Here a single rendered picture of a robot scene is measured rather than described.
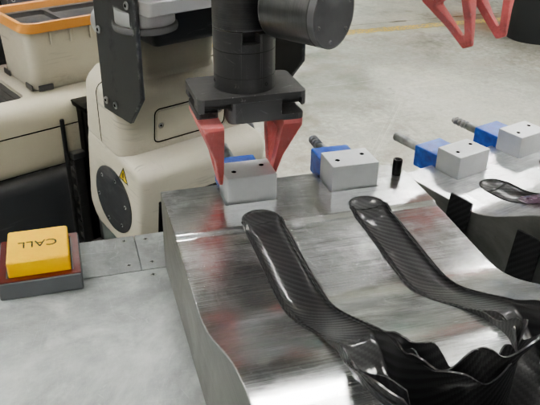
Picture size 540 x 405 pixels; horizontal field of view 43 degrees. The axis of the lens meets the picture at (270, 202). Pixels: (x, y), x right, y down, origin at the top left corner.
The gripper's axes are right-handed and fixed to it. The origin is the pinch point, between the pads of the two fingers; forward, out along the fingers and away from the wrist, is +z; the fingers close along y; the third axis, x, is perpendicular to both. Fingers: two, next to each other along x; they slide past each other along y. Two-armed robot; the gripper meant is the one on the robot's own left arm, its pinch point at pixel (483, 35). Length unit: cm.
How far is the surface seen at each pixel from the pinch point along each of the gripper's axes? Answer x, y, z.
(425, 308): -16.5, -37.6, 17.9
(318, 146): 8.8, -21.9, 7.0
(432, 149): 5.1, -7.7, 11.6
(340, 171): 0.6, -27.0, 9.1
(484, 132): 4.8, 2.4, 11.9
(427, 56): 219, 256, 2
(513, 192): -3.7, -6.2, 18.0
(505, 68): 182, 274, 20
